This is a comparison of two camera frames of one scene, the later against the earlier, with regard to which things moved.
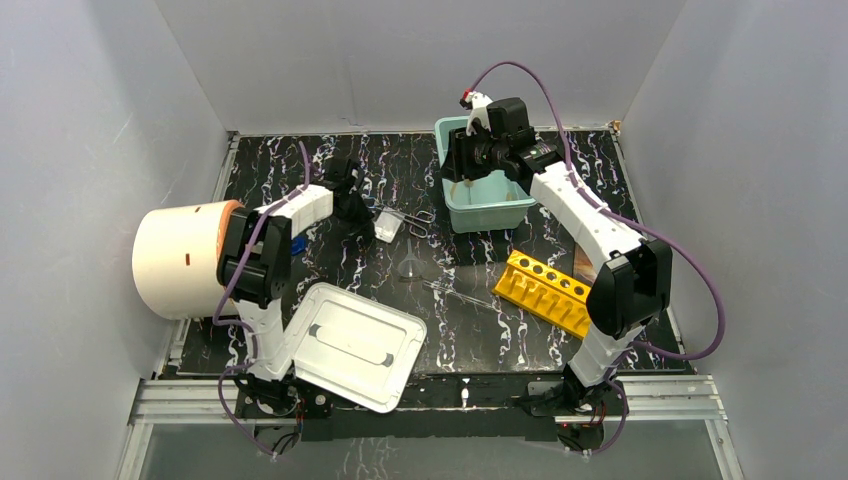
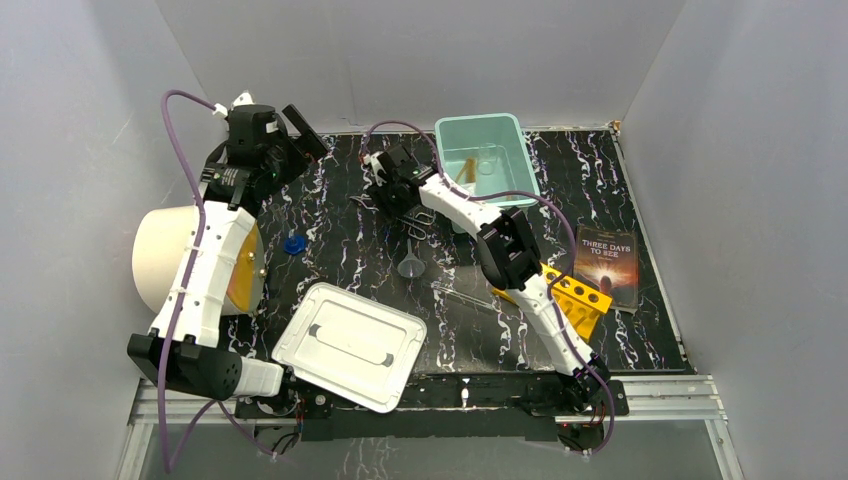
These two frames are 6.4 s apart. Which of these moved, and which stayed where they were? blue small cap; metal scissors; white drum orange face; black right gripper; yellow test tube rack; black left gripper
Moved: black right gripper; black left gripper
Stayed: blue small cap; metal scissors; white drum orange face; yellow test tube rack
